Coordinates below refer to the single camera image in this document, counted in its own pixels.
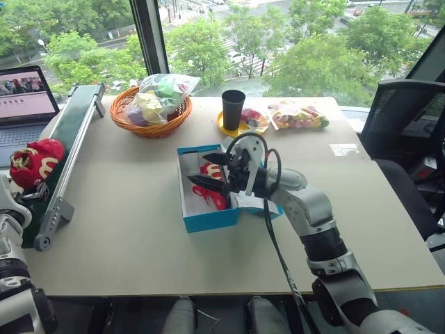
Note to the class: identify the green conveyor belt, grey frame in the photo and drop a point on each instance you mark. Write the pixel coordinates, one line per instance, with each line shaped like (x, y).
(71, 139)

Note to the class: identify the clear bag of colourful fruit toys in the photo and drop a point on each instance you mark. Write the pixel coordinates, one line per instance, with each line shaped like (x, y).
(299, 118)

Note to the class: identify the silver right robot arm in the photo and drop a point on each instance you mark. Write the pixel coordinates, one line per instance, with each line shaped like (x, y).
(306, 205)

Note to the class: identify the open laptop computer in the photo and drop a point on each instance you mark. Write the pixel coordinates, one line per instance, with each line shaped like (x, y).
(21, 104)

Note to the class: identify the clear tape patch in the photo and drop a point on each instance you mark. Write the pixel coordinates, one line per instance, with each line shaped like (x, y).
(344, 149)

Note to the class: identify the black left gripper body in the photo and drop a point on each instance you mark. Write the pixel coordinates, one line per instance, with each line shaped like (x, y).
(34, 194)

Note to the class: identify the black mesh office chair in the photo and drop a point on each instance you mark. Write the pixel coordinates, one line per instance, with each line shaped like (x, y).
(403, 115)

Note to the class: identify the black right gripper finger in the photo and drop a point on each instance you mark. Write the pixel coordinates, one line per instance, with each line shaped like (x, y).
(210, 183)
(216, 158)

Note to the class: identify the orange wicker basket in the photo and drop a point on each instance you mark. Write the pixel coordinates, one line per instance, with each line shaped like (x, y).
(153, 129)

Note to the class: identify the red shoe with yellow logo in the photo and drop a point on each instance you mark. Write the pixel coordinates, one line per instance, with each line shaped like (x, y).
(212, 195)

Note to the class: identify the black window frame post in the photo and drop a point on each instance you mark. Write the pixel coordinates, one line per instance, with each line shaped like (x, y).
(149, 35)

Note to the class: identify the dark rounded grey shape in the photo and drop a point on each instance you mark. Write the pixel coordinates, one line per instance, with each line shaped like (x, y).
(266, 315)
(179, 315)

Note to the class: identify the blue shoebox with hinged lid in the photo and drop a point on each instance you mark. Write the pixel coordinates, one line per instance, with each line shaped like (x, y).
(208, 221)

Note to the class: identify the small clear bag of toys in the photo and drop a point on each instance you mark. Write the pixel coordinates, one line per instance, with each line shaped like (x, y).
(255, 120)

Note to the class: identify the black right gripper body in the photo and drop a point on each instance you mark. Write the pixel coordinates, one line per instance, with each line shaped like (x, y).
(240, 167)

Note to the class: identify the black slanted window frame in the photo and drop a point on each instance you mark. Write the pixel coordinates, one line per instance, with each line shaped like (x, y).
(427, 52)

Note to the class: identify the red McDonald's bag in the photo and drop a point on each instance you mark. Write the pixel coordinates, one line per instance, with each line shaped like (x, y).
(36, 161)

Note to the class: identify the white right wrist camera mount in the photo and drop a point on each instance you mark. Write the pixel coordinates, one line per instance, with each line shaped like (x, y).
(255, 149)

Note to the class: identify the yellow plate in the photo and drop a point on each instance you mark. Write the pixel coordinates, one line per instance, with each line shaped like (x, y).
(226, 131)

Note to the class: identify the clear bag of pastel toys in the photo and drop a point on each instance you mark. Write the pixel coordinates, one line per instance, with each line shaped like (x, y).
(158, 97)

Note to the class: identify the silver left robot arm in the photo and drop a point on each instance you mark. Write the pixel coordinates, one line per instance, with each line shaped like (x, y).
(14, 295)

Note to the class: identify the black plastic cup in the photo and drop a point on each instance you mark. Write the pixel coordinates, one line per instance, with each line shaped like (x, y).
(233, 111)

